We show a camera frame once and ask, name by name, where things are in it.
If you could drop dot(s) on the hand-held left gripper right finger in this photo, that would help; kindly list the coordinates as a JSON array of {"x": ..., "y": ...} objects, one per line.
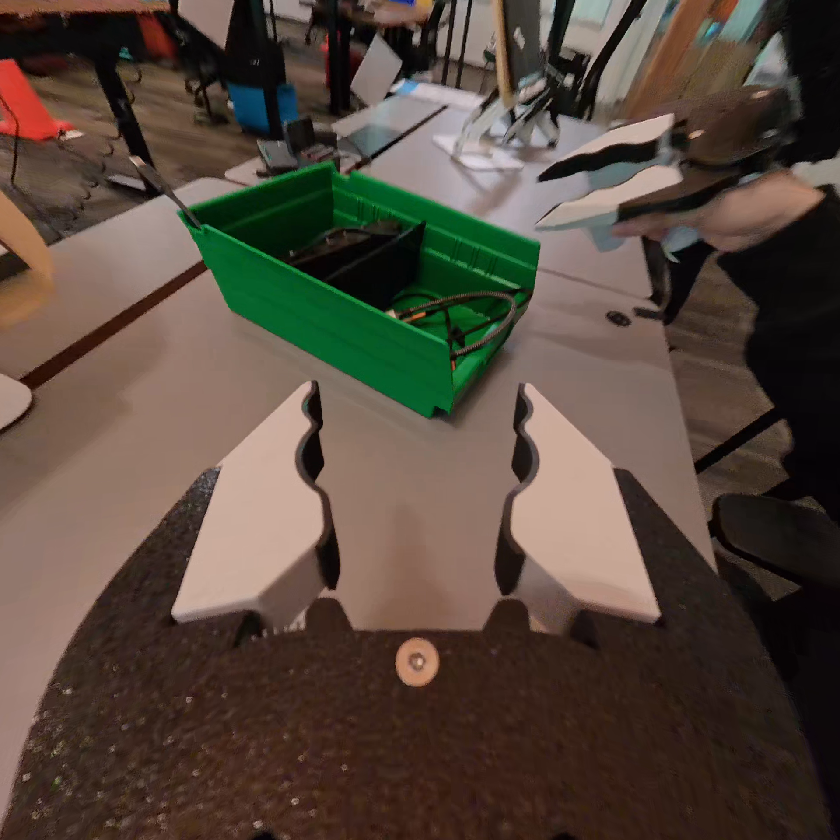
[{"x": 577, "y": 531}]

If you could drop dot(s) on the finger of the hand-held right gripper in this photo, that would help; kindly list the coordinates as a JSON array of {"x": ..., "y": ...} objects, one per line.
[
  {"x": 610, "y": 200},
  {"x": 630, "y": 134}
]

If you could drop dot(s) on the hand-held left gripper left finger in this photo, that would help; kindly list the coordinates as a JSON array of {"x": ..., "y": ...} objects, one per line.
[{"x": 256, "y": 525}]

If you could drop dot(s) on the green plastic bin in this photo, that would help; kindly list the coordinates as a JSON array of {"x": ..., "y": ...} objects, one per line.
[{"x": 315, "y": 315}]

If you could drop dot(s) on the dark grey usb hub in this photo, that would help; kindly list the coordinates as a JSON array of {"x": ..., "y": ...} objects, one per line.
[{"x": 341, "y": 243}]

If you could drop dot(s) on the person's right hand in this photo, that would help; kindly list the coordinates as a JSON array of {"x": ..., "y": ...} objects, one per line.
[{"x": 754, "y": 210}]

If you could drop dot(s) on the black table grommet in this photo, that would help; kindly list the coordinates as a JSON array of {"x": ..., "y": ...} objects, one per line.
[{"x": 618, "y": 318}]

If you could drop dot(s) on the white blue paper sheet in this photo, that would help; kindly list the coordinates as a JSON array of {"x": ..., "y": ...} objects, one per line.
[{"x": 446, "y": 95}]

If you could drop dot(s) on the black bin divider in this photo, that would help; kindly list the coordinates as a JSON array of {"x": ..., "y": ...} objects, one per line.
[{"x": 387, "y": 269}]

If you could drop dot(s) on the grey tablet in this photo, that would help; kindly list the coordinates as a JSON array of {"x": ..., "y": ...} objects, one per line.
[{"x": 380, "y": 131}]

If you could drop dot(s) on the white stand base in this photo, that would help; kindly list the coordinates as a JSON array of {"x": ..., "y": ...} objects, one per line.
[{"x": 13, "y": 400}]

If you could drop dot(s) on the small black device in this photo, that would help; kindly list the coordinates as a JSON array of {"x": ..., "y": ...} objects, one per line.
[{"x": 302, "y": 141}]

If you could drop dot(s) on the thin black strip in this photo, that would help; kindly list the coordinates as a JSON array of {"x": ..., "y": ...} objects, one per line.
[{"x": 164, "y": 190}]

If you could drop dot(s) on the blue box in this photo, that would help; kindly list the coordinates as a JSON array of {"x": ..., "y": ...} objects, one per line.
[{"x": 249, "y": 108}]

